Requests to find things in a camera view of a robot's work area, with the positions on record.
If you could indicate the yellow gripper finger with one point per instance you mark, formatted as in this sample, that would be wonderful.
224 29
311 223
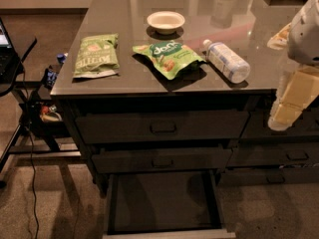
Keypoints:
282 117

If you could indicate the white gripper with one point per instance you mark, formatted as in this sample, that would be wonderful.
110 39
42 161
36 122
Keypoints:
305 34

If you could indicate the green rice chip bag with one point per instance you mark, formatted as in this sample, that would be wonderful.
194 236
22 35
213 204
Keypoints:
169 57

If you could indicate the top right drawer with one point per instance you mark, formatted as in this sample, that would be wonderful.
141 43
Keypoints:
262 126

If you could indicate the yellow snack bag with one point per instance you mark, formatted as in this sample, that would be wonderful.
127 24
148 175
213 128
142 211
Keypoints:
279 40

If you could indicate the middle right drawer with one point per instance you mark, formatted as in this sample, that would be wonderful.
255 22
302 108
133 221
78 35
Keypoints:
275 155

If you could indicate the bottom right drawer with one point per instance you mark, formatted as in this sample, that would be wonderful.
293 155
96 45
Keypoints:
242 177

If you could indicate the top left drawer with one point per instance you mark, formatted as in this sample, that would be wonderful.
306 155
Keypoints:
135 127

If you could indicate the open bottom drawer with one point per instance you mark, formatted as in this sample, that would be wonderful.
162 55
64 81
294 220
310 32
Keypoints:
164 205

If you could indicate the middle left drawer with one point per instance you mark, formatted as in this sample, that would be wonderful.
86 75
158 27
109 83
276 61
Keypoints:
144 160

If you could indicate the green kettle chip bag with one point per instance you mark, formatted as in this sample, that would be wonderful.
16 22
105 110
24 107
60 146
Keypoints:
97 57

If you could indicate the clear plastic water bottle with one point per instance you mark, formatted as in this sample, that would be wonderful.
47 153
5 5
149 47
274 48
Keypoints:
232 66

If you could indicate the white paper bowl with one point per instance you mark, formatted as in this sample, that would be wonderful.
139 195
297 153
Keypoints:
165 22

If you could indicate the blue capped bottle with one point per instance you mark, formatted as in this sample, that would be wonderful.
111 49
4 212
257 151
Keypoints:
61 58

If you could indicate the colourful items on shelf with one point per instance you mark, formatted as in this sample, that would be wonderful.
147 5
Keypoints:
50 114

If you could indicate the dark blue can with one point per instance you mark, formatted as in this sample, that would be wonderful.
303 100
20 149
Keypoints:
51 76

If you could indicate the black side table stand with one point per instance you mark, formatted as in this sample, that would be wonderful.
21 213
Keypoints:
31 95

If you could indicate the black laptop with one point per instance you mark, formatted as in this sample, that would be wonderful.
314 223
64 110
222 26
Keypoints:
9 59

